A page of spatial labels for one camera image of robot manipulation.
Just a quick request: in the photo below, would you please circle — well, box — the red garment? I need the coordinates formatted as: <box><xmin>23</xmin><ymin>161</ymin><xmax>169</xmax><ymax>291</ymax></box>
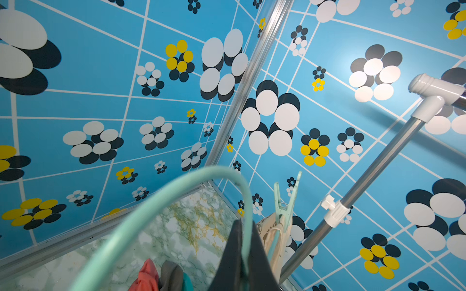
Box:
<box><xmin>128</xmin><ymin>259</ymin><xmax>159</xmax><ymax>291</ymax></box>

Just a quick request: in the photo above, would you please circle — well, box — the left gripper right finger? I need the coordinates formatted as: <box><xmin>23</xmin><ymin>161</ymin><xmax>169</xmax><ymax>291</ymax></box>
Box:
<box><xmin>247</xmin><ymin>223</ymin><xmax>280</xmax><ymax>291</ymax></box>

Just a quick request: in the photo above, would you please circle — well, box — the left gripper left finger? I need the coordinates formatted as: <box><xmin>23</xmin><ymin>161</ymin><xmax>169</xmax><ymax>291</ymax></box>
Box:
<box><xmin>208</xmin><ymin>219</ymin><xmax>243</xmax><ymax>291</ymax></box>

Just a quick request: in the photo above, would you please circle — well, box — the dark grey garment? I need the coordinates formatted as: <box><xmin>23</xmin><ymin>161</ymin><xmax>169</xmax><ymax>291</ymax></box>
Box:
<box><xmin>159</xmin><ymin>261</ymin><xmax>184</xmax><ymax>291</ymax></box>

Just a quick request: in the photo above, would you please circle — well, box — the beige compass print t-shirt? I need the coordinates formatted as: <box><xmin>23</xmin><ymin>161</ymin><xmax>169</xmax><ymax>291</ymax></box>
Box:
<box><xmin>256</xmin><ymin>213</ymin><xmax>291</xmax><ymax>282</ymax></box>

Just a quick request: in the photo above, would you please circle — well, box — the mint green clothespin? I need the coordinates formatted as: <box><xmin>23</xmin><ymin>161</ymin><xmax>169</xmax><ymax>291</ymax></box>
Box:
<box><xmin>274</xmin><ymin>171</ymin><xmax>302</xmax><ymax>230</ymax></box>

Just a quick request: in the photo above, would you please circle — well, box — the teal laundry basket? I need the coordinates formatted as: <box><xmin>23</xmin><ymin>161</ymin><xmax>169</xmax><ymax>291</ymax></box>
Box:
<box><xmin>182</xmin><ymin>273</ymin><xmax>194</xmax><ymax>291</ymax></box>

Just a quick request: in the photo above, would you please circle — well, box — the mint green wire hanger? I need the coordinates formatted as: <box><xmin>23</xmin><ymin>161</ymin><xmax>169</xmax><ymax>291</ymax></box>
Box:
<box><xmin>68</xmin><ymin>166</ymin><xmax>254</xmax><ymax>291</ymax></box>

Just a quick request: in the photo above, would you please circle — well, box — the metal clothes rack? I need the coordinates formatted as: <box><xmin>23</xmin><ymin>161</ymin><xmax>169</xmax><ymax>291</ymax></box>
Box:
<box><xmin>279</xmin><ymin>73</ymin><xmax>466</xmax><ymax>284</ymax></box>

